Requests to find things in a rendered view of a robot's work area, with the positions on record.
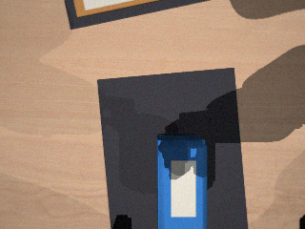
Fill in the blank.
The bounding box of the dark grey flat mat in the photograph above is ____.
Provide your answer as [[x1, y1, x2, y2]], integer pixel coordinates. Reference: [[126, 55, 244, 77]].
[[97, 68, 248, 229]]

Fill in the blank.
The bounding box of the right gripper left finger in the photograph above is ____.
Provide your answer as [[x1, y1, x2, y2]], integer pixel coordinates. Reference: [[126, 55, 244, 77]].
[[112, 215, 132, 229]]

